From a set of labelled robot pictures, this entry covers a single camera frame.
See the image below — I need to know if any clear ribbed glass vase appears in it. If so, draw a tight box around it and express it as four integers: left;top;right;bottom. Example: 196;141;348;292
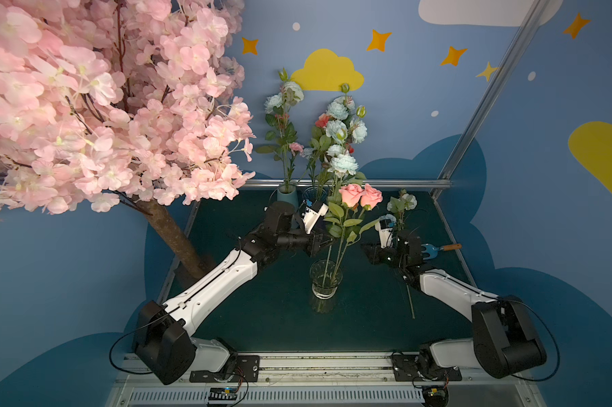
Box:
310;259;343;314

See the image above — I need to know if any blue carnation stem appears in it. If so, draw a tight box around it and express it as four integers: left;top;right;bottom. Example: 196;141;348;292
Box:
379;214;397;229

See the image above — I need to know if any blue rose stem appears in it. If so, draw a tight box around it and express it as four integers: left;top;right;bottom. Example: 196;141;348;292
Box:
387;189;421;319

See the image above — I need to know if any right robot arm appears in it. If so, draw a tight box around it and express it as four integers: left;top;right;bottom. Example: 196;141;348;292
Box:
361;230;547;381

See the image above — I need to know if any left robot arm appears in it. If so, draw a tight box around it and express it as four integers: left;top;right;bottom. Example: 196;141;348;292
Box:
133;201;329;385

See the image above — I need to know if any purple ribbed glass vase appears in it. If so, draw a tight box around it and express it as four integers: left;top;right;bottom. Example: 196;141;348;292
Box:
302;186;330;205

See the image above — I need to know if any light blue ceramic vase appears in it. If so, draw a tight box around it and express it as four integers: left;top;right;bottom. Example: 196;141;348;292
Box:
277;183;299;208

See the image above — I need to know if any blue flower bunch purple vase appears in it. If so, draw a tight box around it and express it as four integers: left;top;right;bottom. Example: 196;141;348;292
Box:
301;83;368;196

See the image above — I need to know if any pink rose stem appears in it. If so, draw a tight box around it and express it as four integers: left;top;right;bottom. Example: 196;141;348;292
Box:
324;183;383;283

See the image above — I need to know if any pink cherry blossom tree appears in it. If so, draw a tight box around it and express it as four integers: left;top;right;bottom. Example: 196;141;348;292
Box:
0;1;253;278

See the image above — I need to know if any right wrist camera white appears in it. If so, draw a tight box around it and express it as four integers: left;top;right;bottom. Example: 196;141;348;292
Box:
375;220;396;249

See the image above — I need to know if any aluminium frame back bar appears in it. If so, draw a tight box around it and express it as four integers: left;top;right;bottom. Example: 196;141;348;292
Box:
239;177;452;192

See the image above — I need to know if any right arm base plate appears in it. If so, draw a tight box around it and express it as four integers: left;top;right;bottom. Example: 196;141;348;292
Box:
390;353;463;383

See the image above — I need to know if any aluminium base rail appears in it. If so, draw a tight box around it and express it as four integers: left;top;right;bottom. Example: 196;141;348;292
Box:
106;352;545;406

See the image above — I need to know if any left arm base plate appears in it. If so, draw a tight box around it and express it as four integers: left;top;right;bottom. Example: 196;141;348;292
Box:
190;354;261;383

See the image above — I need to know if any aluminium frame corner post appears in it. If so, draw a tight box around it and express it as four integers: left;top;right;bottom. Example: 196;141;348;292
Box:
431;0;551;202

